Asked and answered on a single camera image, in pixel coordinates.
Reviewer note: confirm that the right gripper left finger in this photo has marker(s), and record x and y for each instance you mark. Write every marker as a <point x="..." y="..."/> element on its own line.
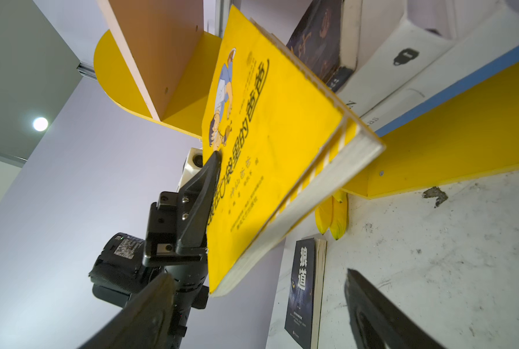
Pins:
<point x="144" y="323"/>

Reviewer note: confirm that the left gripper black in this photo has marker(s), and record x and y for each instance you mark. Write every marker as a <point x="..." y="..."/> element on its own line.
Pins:
<point x="175" y="244"/>

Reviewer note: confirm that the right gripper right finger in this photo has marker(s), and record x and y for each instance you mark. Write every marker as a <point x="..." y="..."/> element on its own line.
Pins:
<point x="378" y="323"/>

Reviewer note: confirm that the black book white characters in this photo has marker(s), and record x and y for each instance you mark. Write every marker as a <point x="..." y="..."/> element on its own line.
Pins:
<point x="306" y="292"/>

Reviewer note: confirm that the yellow paperback book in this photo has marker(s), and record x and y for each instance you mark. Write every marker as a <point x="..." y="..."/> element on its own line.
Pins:
<point x="286" y="143"/>

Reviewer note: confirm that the dark purple portrait book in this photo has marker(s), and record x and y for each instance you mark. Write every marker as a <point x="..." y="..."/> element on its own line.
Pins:
<point x="327" y="40"/>

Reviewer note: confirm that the white Javen Mao portfolio book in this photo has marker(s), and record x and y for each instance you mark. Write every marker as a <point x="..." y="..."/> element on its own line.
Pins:
<point x="486" y="31"/>

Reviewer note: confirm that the white Chokladfabriken book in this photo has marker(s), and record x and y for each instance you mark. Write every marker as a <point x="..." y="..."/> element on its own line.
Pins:
<point x="398" y="39"/>

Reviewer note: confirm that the yellow banana bunch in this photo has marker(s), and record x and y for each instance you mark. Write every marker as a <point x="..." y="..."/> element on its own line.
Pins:
<point x="332" y="215"/>

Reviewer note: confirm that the yellow pink blue bookshelf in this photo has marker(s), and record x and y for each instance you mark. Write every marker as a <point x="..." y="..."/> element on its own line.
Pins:
<point x="440" y="148"/>

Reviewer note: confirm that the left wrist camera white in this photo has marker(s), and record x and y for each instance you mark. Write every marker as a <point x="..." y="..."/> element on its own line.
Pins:
<point x="192" y="166"/>

